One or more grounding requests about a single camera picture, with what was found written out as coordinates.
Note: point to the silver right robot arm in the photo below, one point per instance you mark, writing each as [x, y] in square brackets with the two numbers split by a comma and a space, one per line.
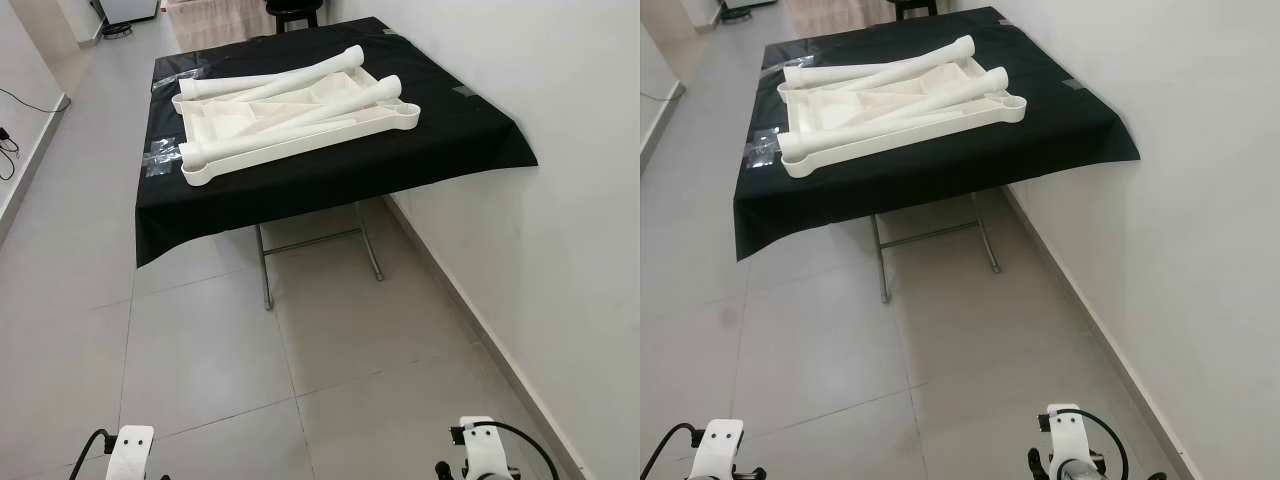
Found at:
[1075, 470]

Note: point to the black tablecloth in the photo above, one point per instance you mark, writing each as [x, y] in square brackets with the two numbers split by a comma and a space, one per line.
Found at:
[930, 185]
[330, 190]

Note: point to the small grey tape piece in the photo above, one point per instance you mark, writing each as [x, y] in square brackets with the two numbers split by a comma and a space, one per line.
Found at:
[1076, 84]
[467, 90]

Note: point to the white plastic table top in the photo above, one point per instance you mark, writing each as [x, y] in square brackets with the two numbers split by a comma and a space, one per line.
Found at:
[835, 120]
[230, 125]

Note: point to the crumpled clear tape patch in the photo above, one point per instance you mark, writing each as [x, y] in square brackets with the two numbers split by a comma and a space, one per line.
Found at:
[160, 158]
[762, 150]

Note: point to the black round stool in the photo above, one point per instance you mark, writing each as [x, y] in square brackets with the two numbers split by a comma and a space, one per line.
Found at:
[290, 8]
[915, 6]

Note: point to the clear tape strip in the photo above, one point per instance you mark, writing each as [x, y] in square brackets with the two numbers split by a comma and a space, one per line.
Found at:
[160, 83]
[775, 63]

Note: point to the beige fringed cloth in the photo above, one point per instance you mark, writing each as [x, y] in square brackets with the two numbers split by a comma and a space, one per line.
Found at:
[835, 18]
[215, 25]

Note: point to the white appliance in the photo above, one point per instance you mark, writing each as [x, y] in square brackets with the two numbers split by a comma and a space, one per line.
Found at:
[128, 8]
[745, 4]

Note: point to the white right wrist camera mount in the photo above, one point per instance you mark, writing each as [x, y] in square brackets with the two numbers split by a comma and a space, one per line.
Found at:
[1068, 430]
[485, 450]

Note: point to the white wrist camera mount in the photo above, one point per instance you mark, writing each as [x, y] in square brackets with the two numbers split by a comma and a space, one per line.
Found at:
[130, 450]
[1068, 430]
[722, 450]
[485, 450]

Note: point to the metal folding table frame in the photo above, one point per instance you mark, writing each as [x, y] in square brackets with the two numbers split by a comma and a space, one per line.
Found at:
[884, 270]
[266, 270]

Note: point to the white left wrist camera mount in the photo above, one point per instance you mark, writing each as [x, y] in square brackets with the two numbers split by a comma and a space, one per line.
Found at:
[130, 450]
[722, 450]

